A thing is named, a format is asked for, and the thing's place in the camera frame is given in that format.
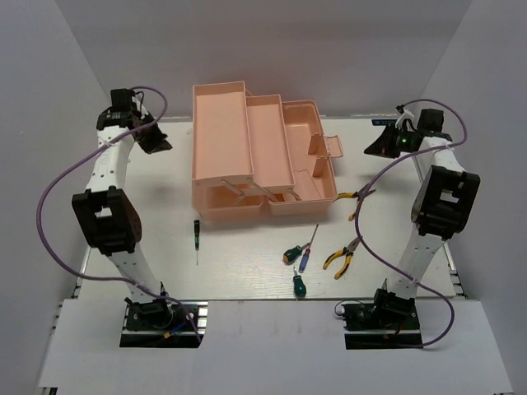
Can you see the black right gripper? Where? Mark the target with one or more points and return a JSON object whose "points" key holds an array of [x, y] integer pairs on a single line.
{"points": [[382, 146]]}

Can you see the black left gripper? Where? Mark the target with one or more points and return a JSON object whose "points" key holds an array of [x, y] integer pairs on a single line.
{"points": [[159, 142]]}

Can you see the pink plastic toolbox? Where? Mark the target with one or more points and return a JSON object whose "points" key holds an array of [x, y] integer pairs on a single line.
{"points": [[259, 154]]}

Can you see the yellow long nose pliers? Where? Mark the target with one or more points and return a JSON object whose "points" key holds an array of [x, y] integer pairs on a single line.
{"points": [[347, 252]]}

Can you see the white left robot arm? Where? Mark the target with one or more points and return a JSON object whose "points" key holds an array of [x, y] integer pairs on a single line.
{"points": [[108, 219]]}

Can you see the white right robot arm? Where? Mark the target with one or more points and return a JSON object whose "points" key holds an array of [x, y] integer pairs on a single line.
{"points": [[444, 201]]}

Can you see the black blue lock sticker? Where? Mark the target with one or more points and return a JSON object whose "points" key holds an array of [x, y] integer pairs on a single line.
{"points": [[383, 122]]}

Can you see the black green precision screwdriver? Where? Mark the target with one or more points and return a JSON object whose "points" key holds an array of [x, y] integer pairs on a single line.
{"points": [[197, 228]]}

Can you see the stubby green screwdriver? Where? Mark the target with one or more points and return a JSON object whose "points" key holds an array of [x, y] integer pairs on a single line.
{"points": [[299, 288]]}

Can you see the blue handled screwdriver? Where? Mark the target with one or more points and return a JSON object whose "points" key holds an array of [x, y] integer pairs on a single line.
{"points": [[306, 255]]}

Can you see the green orange handled screwdriver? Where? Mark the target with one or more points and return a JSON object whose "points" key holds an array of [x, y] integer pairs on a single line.
{"points": [[291, 255]]}

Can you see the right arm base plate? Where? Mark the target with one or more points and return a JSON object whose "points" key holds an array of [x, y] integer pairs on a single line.
{"points": [[387, 322]]}

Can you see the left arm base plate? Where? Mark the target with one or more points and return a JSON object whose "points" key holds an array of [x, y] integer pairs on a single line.
{"points": [[164, 325]]}

